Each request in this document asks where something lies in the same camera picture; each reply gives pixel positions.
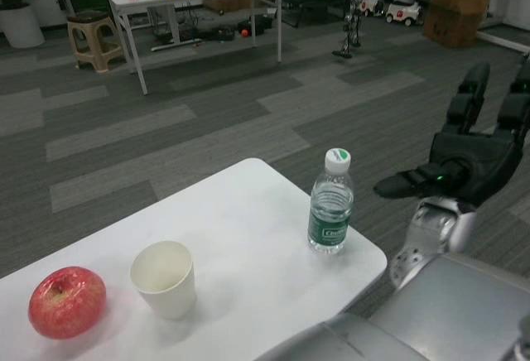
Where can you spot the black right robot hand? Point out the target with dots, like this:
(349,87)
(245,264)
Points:
(468,162)

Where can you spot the clear water bottle green label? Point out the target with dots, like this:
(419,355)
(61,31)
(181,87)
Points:
(331,212)

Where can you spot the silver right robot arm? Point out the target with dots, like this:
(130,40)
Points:
(439,228)

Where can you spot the large open cardboard box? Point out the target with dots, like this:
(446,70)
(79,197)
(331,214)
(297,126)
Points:
(453,17)

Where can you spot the white toy car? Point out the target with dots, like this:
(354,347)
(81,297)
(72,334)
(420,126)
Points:
(403,13)
(372,6)

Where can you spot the humanoid robot legs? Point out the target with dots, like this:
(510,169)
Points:
(354,13)

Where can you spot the silver robot chest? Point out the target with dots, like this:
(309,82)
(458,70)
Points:
(331,340)

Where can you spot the small orange ball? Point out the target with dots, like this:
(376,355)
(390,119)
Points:
(245,33)

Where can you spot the white power strip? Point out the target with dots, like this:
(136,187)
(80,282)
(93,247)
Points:
(176,45)

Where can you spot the white paper cup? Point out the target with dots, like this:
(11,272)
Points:
(165,290)

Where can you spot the beige plastic stool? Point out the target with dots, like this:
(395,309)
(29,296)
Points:
(93,34)

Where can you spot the red apple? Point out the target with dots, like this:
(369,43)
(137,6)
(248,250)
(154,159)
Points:
(66,303)

